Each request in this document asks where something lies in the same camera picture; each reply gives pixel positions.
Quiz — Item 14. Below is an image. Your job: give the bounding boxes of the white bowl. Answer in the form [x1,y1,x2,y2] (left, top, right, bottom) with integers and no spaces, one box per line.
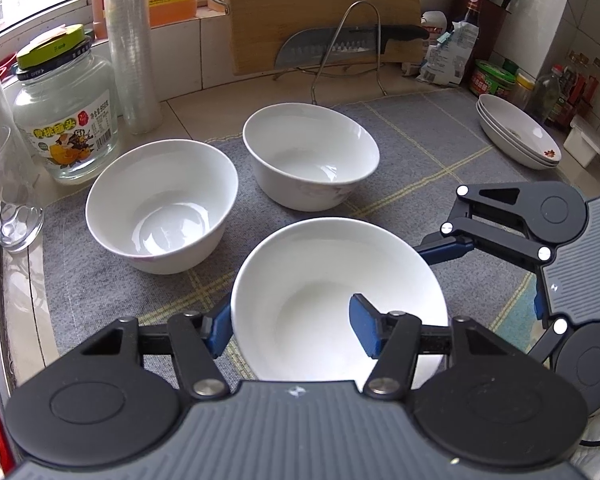
[230,217,449,386]

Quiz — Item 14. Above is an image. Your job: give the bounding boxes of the white bowl floral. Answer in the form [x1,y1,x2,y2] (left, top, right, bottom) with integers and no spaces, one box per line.
[242,103,380,212]
[85,139,238,275]

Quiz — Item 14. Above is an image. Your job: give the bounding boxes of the white plate with fruit print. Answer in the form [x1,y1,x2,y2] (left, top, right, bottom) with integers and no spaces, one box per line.
[476,94,562,169]

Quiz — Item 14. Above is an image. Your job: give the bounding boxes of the grey checked cloth mat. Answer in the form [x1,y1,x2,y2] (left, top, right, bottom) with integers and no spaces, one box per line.
[43,90,542,352]

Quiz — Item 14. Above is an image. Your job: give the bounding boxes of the white plate bottom stack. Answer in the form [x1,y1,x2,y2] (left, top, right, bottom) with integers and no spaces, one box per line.
[476,112,560,172]

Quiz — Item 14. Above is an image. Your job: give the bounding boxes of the white plate stack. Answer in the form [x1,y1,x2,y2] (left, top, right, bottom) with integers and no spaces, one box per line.
[476,104,560,168]
[476,112,560,172]

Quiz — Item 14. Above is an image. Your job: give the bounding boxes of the white plate middle stack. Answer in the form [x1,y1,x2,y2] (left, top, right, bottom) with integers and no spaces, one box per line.
[476,104,560,168]

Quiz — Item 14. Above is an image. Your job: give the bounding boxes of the white seasoning box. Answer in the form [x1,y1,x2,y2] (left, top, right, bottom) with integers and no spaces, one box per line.
[564,115,600,168]

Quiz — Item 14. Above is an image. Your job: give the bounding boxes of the green lid sauce jar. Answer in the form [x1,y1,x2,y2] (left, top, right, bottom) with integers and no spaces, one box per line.
[469,60,516,99]

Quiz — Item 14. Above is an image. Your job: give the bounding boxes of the yellow lid spice jar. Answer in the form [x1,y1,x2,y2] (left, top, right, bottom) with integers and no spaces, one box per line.
[508,72,535,110]

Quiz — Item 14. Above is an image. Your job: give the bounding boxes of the white blue flour bag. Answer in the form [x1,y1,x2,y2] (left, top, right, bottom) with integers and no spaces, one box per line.
[417,21,479,87]

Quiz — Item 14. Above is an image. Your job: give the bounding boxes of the red label sauce bottles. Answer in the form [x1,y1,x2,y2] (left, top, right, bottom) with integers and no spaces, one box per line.
[546,51,600,131]

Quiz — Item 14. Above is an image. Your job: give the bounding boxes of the clear glass bottle red cap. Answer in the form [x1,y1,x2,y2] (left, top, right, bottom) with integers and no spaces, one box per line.
[524,64,562,124]

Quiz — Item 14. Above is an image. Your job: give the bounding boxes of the red white salt bag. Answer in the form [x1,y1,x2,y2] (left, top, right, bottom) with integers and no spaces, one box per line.
[402,10,448,77]

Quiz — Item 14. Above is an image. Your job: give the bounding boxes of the knife block with knives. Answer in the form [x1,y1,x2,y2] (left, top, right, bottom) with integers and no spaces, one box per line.
[450,0,512,61]

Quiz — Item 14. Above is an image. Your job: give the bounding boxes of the clear glass mug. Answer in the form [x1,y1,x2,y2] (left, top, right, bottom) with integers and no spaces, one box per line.
[0,125,44,252]

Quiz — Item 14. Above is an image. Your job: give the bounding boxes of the dark soy sauce bottle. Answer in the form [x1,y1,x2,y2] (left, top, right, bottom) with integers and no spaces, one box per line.
[462,0,483,26]

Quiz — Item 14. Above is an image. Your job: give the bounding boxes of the glass jar green lid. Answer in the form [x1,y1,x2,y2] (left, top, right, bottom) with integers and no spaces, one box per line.
[12,24,118,184]

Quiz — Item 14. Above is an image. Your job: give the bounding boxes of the clear plastic cup stack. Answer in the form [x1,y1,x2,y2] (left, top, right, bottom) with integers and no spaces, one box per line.
[105,0,162,136]

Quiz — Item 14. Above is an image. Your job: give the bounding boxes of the bamboo cutting board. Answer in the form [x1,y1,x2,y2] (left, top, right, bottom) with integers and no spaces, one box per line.
[218,0,427,77]

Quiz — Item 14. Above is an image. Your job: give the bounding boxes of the steel cleaver black handle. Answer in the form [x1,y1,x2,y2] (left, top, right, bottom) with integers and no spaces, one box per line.
[274,25,429,70]

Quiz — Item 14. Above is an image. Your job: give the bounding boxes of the wire board rack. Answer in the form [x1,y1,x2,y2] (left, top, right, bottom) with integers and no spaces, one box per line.
[270,0,389,106]

